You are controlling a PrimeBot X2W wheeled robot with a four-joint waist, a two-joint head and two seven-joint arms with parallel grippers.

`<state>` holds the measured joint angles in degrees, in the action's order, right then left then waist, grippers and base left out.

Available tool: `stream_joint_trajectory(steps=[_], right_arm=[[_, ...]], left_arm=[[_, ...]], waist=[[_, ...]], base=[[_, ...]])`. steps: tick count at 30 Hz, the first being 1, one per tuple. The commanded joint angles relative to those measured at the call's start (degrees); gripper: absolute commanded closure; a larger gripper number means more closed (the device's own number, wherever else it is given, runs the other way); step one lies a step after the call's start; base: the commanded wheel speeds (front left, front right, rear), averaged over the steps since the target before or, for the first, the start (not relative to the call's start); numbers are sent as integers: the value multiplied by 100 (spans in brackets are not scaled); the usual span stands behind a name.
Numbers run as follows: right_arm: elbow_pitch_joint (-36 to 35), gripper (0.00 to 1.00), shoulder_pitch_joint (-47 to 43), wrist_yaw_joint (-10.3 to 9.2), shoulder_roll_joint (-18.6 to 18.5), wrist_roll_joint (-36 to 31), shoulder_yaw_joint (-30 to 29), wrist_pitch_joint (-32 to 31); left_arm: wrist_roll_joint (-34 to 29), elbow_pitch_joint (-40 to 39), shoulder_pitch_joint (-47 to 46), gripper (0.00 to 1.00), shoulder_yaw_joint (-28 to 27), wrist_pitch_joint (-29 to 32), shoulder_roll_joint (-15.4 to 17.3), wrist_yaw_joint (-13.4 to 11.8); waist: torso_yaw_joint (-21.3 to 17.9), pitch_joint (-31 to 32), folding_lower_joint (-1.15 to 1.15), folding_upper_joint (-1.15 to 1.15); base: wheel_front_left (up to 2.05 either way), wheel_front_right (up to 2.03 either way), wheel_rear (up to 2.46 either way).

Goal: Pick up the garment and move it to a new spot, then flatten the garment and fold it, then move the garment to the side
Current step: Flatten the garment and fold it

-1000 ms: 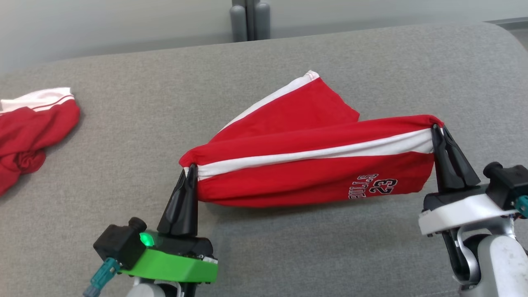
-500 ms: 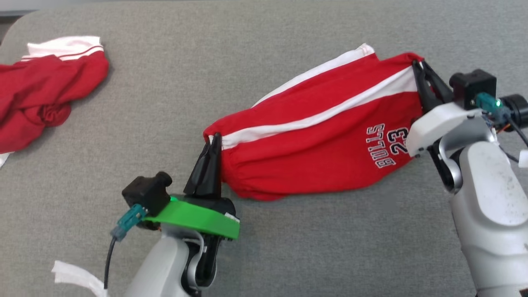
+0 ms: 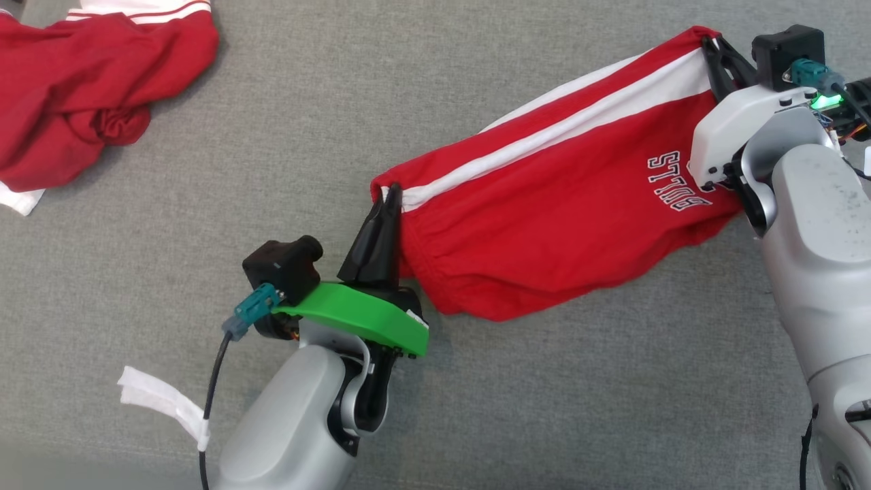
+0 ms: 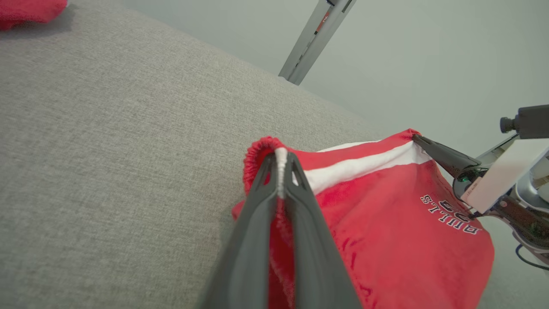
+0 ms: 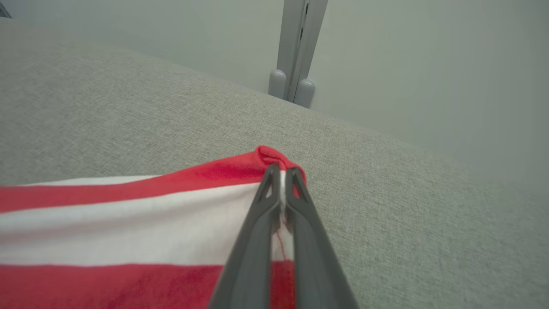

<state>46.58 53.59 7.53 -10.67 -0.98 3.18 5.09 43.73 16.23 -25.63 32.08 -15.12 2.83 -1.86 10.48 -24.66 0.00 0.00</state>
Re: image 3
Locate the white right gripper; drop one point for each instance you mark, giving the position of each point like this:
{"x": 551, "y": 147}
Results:
{"x": 738, "y": 129}

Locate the white tape tag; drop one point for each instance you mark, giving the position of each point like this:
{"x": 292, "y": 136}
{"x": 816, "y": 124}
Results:
{"x": 160, "y": 398}

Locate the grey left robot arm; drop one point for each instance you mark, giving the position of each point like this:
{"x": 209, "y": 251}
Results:
{"x": 292, "y": 422}

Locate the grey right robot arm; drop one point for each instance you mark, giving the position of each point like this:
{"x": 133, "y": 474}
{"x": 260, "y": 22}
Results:
{"x": 816, "y": 238}

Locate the red and white jersey shirt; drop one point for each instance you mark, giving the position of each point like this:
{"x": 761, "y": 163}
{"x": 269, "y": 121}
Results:
{"x": 75, "y": 95}

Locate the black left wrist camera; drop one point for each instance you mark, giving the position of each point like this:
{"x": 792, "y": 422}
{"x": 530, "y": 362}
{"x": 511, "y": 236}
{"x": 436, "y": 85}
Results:
{"x": 282, "y": 269}

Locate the white paper label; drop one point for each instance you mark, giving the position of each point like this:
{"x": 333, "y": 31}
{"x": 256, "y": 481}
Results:
{"x": 867, "y": 160}

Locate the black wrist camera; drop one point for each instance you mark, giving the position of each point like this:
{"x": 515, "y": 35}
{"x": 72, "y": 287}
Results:
{"x": 282, "y": 269}
{"x": 786, "y": 54}

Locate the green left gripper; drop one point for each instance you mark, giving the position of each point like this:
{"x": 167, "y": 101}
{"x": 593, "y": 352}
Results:
{"x": 360, "y": 316}

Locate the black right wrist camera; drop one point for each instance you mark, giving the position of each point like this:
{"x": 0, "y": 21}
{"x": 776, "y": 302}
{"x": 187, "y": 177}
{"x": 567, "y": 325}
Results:
{"x": 786, "y": 54}

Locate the red shorts with white stripes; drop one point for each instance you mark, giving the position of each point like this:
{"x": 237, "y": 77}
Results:
{"x": 558, "y": 197}

